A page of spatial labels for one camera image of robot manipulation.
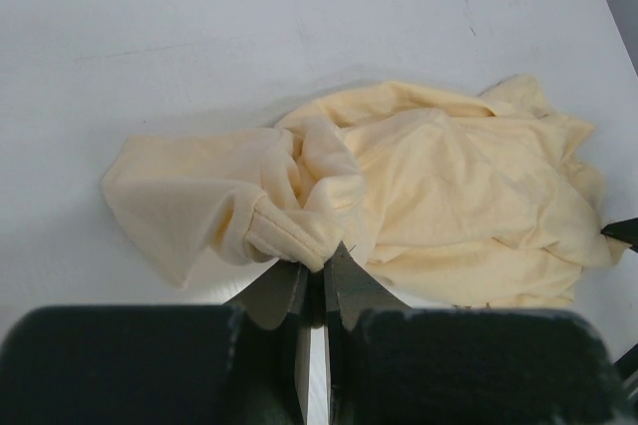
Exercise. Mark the cream yellow t shirt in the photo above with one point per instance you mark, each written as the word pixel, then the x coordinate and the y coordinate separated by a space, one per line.
pixel 465 200

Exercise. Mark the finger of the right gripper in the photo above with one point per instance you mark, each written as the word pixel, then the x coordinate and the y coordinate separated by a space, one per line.
pixel 625 231

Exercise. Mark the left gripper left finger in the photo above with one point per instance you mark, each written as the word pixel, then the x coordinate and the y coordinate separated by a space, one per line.
pixel 273 296

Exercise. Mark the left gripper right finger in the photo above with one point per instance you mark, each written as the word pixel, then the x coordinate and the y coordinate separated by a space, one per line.
pixel 349 290

